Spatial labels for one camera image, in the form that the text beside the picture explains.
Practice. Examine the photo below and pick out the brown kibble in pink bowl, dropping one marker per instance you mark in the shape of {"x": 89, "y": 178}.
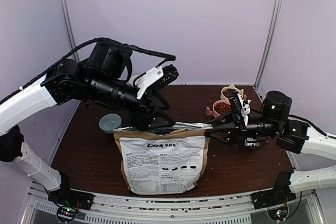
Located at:
{"x": 222, "y": 107}

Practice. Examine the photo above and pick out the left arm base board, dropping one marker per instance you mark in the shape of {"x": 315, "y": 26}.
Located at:
{"x": 66, "y": 213}

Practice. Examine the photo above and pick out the white patterned ceramic bowl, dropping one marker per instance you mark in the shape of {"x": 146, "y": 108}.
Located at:
{"x": 136, "y": 80}

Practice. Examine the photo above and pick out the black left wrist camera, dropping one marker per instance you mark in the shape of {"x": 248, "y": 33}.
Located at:
{"x": 157, "y": 77}

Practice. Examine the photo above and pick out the light green ceramic bowl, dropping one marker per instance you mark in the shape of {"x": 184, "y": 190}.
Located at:
{"x": 109, "y": 122}

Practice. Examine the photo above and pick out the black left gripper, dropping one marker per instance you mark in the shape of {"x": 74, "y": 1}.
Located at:
{"x": 143, "y": 122}

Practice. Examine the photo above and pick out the silver metal food scoop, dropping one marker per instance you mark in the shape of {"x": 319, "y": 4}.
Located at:
{"x": 251, "y": 144}

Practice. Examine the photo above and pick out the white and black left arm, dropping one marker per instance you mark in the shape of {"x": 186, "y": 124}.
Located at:
{"x": 114, "y": 76}

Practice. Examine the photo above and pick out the right arm base board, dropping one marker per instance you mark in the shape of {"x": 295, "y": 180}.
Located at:
{"x": 278, "y": 213}

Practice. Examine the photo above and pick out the cream cat-ear pet bowl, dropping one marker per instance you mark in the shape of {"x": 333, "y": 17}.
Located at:
{"x": 233, "y": 89}

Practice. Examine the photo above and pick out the right aluminium table rail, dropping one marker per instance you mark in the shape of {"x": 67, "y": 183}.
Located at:
{"x": 261, "y": 96}

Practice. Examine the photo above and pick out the pink cat-ear pet bowl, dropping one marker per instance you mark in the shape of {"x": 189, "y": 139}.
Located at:
{"x": 215, "y": 114}

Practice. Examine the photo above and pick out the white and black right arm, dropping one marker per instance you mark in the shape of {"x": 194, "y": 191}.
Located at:
{"x": 291, "y": 133}

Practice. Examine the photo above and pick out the left aluminium corner post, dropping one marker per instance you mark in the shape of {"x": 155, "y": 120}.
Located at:
{"x": 67, "y": 22}

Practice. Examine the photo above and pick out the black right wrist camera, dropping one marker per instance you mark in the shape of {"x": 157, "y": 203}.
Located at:
{"x": 240, "y": 110}

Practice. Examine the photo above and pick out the aluminium front frame rail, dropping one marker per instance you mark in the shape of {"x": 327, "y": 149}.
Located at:
{"x": 234, "y": 208}

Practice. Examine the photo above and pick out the brown dog food bag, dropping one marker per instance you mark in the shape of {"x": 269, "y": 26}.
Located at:
{"x": 164, "y": 161}

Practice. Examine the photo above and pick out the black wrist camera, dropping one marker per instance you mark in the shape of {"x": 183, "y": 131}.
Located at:
{"x": 157, "y": 77}
{"x": 240, "y": 110}

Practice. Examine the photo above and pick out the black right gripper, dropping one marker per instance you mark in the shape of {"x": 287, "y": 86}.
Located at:
{"x": 235, "y": 137}

